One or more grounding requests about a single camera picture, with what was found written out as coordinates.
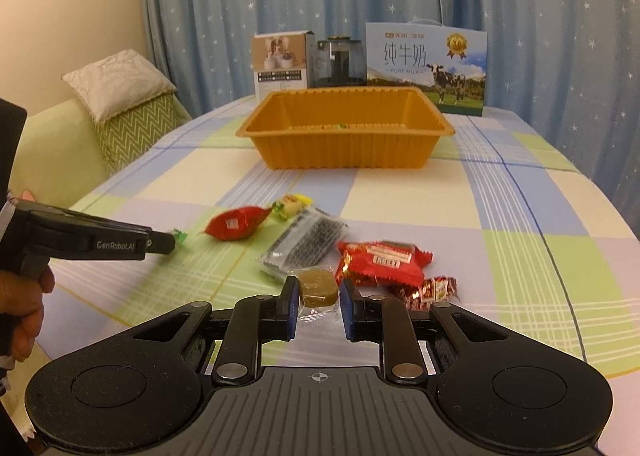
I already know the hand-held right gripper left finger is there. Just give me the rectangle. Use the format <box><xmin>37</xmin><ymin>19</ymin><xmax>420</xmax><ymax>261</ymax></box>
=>
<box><xmin>129</xmin><ymin>276</ymin><xmax>301</xmax><ymax>387</ymax></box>

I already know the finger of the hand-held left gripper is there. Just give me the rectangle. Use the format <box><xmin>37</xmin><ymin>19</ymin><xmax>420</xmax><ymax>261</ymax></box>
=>
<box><xmin>147</xmin><ymin>230</ymin><xmax>177</xmax><ymax>256</ymax></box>

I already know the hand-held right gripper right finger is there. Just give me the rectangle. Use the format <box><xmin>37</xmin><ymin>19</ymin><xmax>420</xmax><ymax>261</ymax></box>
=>
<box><xmin>338</xmin><ymin>278</ymin><xmax>512</xmax><ymax>385</ymax></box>

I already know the brown cake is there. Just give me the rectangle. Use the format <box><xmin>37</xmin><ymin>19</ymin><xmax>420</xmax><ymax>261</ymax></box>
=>
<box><xmin>295</xmin><ymin>269</ymin><xmax>341</xmax><ymax>322</ymax></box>

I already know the large red snack packet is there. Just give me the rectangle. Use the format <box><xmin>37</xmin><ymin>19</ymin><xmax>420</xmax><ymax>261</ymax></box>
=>
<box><xmin>334</xmin><ymin>239</ymin><xmax>434</xmax><ymax>290</ymax></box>

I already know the small dark red candy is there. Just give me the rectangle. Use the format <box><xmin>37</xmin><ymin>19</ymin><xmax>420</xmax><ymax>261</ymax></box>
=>
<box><xmin>389</xmin><ymin>285</ymin><xmax>426</xmax><ymax>312</ymax></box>
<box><xmin>421</xmin><ymin>276</ymin><xmax>460</xmax><ymax>306</ymax></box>

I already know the yellow candy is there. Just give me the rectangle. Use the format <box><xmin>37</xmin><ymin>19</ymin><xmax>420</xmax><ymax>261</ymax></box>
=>
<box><xmin>271</xmin><ymin>193</ymin><xmax>314</xmax><ymax>221</ymax></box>

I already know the orange plastic tray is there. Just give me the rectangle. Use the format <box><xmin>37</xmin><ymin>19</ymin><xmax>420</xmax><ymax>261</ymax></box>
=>
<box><xmin>236</xmin><ymin>86</ymin><xmax>456</xmax><ymax>170</ymax></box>

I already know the person's left hand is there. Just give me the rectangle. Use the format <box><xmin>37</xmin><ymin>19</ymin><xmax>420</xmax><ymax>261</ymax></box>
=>
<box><xmin>0</xmin><ymin>267</ymin><xmax>56</xmax><ymax>363</ymax></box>

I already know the clear pack of sesame bars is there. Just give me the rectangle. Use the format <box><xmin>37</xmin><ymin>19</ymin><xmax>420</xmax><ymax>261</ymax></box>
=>
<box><xmin>255</xmin><ymin>206</ymin><xmax>350</xmax><ymax>282</ymax></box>

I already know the red teardrop snack packet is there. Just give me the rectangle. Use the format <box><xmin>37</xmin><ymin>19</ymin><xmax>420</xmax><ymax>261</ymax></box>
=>
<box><xmin>199</xmin><ymin>205</ymin><xmax>274</xmax><ymax>242</ymax></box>

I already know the light green sofa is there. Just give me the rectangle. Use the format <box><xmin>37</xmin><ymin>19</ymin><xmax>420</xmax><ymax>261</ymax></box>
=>
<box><xmin>7</xmin><ymin>96</ymin><xmax>194</xmax><ymax>210</ymax></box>

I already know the checkered tablecloth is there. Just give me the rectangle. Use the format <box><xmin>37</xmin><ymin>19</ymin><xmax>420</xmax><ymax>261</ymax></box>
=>
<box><xmin>31</xmin><ymin>94</ymin><xmax>640</xmax><ymax>456</ymax></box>

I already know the white pillow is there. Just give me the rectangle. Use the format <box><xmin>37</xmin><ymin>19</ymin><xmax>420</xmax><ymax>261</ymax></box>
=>
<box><xmin>61</xmin><ymin>49</ymin><xmax>177</xmax><ymax>125</ymax></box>

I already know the white product box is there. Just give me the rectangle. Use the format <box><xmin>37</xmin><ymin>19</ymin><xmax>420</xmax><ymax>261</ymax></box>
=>
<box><xmin>251</xmin><ymin>30</ymin><xmax>317</xmax><ymax>104</ymax></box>

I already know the blue star curtain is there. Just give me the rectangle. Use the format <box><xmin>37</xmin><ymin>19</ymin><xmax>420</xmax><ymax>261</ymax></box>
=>
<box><xmin>139</xmin><ymin>0</ymin><xmax>640</xmax><ymax>189</ymax></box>

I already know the dark green glass jar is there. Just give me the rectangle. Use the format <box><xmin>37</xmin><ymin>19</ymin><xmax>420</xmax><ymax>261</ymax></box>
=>
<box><xmin>310</xmin><ymin>33</ymin><xmax>369</xmax><ymax>89</ymax></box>

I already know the blue milk carton box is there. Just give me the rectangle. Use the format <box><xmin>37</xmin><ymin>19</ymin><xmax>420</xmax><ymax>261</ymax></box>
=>
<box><xmin>364</xmin><ymin>16</ymin><xmax>489</xmax><ymax>117</ymax></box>

